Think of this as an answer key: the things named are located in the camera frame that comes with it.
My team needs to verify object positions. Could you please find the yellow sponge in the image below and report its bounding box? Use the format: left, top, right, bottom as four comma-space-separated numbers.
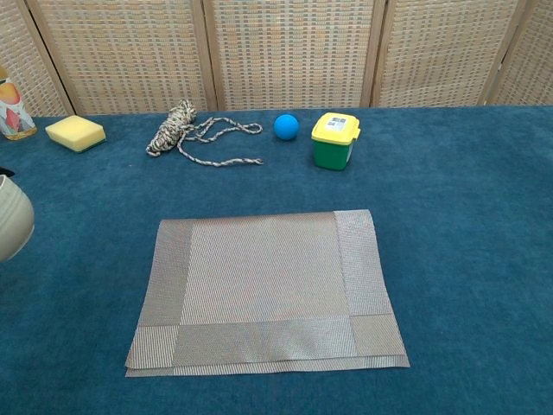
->
44, 114, 107, 153

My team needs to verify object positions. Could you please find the white bowl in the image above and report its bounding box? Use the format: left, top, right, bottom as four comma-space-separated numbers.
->
0, 174, 35, 263

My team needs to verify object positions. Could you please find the brown woven placemat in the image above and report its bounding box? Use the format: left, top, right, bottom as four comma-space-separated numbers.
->
124, 208, 410, 379

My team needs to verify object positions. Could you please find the blue felt table cover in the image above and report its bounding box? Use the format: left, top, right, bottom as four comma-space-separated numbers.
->
0, 105, 553, 415

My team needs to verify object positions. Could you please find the blue ball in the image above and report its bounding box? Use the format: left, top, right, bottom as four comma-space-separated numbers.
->
273, 113, 301, 142

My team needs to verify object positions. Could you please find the braided rope bundle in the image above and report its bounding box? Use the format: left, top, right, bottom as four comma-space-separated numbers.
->
145, 99, 264, 168

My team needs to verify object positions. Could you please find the juice bottle with white cap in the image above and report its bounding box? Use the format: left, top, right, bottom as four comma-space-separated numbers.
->
0, 67, 38, 142

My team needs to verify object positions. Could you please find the green container with yellow lid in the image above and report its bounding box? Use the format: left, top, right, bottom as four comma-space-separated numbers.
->
310, 112, 363, 171

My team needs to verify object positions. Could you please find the woven bamboo screen panel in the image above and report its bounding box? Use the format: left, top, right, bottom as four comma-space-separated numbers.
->
371, 0, 531, 108
481, 0, 553, 107
25, 0, 219, 116
0, 0, 77, 118
200, 0, 388, 112

